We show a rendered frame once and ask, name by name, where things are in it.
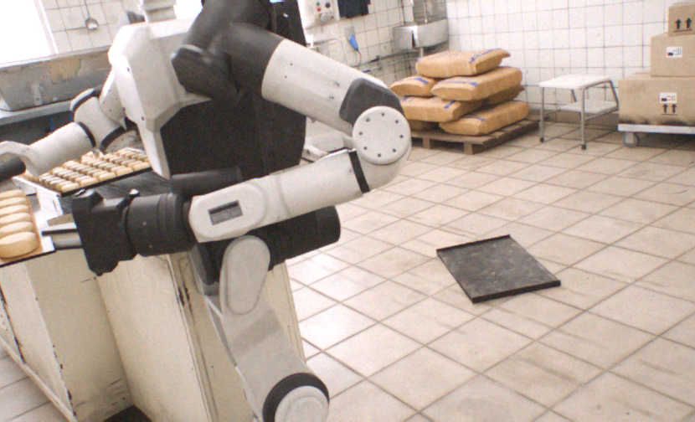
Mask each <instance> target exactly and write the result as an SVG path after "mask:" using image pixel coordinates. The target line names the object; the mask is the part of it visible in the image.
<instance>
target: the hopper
mask: <svg viewBox="0 0 695 422"><path fill-rule="evenodd" d="M111 46H112V44H111V45H106V46H100V47H95V48H90V49H81V50H76V51H70V52H65V53H60V54H51V55H45V56H40V57H35V58H29V59H20V60H14V61H8V62H3V63H0V110H3V111H11V112H14V111H21V110H26V109H30V108H34V107H38V106H46V105H50V104H54V103H58V102H62V101H67V100H73V99H75V98H76V97H77V96H78V95H80V94H82V93H83V92H85V91H87V90H91V89H94V88H96V87H98V86H99V85H102V84H104V83H106V81H107V80H108V78H109V76H110V74H111V71H112V68H111V67H110V61H109V51H110V49H111Z"/></svg>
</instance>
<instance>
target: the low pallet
mask: <svg viewBox="0 0 695 422"><path fill-rule="evenodd" d="M539 122H541V116H537V115H528V117H527V118H525V119H522V120H520V121H517V122H515V123H512V124H511V125H508V126H505V127H503V128H501V129H498V130H496V131H493V132H490V133H488V134H486V135H462V134H453V133H449V132H447V131H445V130H443V129H442V128H440V127H439V126H437V127H435V128H432V129H429V130H414V129H410V135H411V139H412V138H414V137H417V138H423V146H424V149H429V150H430V149H433V148H435V147H439V146H441V145H444V144H446V143H448V142H464V150H465V154H468V155H473V154H476V153H478V152H481V151H484V150H486V149H488V148H490V147H494V146H495V145H498V144H500V143H503V142H506V141H508V140H511V139H513V138H515V137H517V136H521V135H523V134H525V133H528V132H530V131H533V130H535V129H538V128H539V127H538V123H539Z"/></svg>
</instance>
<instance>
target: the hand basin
mask: <svg viewBox="0 0 695 422"><path fill-rule="evenodd" d="M411 7H412V8H413V16H414V22H413V23H407V24H403V25H399V26H396V27H392V28H391V31H392V37H393V43H394V48H395V49H419V52H420V54H419V57H420V58H421V57H425V54H424V51H425V47H429V46H432V45H435V51H433V52H436V50H437V52H436V53H438V48H437V44H441V43H444V42H447V41H448V40H449V39H450V38H449V28H448V14H447V6H446V0H411ZM423 48H424V51H423ZM425 53H426V51H425ZM426 55H427V56H428V54H427V53H426Z"/></svg>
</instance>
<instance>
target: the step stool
mask: <svg viewBox="0 0 695 422"><path fill-rule="evenodd" d="M604 83H608V84H609V83H610V88H611V91H612V94H613V96H614V99H615V101H604V100H585V99H584V91H585V90H586V89H587V88H589V87H592V86H596V85H600V84H604ZM539 86H540V87H541V132H540V142H544V139H543V117H544V116H546V115H549V114H552V113H555V112H558V111H572V112H577V114H578V117H579V122H580V125H581V130H582V145H581V149H582V150H584V149H586V145H585V123H584V122H585V121H587V120H590V119H593V118H596V117H599V116H603V115H606V114H609V113H611V112H615V111H619V101H618V98H617V95H616V93H615V88H614V86H613V82H612V80H611V79H610V77H609V76H595V75H565V76H562V77H558V78H556V79H552V80H547V81H544V82H541V83H539ZM544 87H545V88H557V89H568V90H570V91H571V94H572V97H573V100H574V103H572V104H568V105H564V106H561V107H560V108H561V109H557V110H555V111H550V112H547V113H543V100H544ZM574 90H581V101H577V100H576V97H575V94H574ZM610 110H611V111H610ZM604 111H606V112H604ZM601 112H604V113H601ZM580 113H581V115H580ZM584 113H587V114H595V116H591V117H588V118H584Z"/></svg>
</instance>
